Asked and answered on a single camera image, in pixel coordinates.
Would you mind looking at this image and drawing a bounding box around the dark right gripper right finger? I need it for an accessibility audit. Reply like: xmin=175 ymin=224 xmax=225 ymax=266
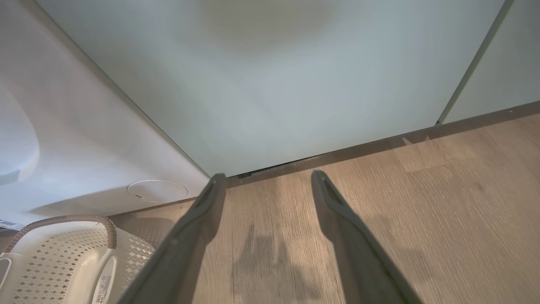
xmin=311 ymin=170 xmax=424 ymax=304

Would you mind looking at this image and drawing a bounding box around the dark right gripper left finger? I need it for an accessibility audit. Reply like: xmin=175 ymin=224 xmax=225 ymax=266
xmin=117 ymin=173 xmax=228 ymax=304

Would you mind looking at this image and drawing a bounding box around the wide pale green cabinet door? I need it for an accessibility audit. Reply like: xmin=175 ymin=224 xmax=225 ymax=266
xmin=36 ymin=0 xmax=513 ymax=178

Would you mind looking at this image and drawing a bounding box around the white perforated laundry basket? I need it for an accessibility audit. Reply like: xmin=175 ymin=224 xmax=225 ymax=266
xmin=0 ymin=214 xmax=169 ymax=304

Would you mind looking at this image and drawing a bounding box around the narrow pale green cabinet door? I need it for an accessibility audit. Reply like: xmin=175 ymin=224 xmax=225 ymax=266
xmin=437 ymin=0 xmax=540 ymax=125

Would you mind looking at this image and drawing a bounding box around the white front-load washing machine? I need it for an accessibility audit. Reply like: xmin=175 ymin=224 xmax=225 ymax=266
xmin=0 ymin=0 xmax=210 ymax=226

